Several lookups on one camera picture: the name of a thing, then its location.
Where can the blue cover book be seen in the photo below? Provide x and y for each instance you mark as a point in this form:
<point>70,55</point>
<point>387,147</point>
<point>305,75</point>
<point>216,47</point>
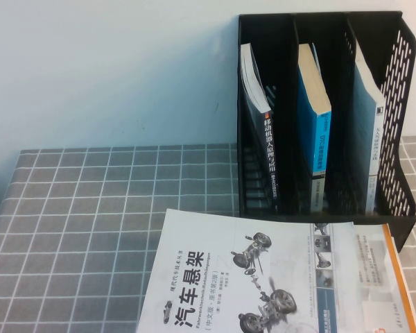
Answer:
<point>306,114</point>

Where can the black mesh book stand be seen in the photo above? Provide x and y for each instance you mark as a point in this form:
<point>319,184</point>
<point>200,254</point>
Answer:
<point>398,194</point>

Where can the black spine robotics book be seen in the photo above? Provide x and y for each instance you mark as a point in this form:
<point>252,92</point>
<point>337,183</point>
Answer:
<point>270,152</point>

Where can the white car suspension book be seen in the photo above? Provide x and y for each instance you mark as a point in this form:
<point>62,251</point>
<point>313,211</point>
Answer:
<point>211,277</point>

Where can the grey checked tablecloth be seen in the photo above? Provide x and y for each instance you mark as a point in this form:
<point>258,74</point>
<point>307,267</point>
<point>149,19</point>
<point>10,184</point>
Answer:
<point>90,208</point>

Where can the orange edged white book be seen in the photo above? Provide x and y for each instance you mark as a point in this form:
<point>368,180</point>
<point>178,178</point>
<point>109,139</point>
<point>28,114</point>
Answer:
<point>378,263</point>

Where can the white self-driving book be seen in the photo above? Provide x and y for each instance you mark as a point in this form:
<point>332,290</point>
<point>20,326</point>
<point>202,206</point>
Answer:
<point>364,114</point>

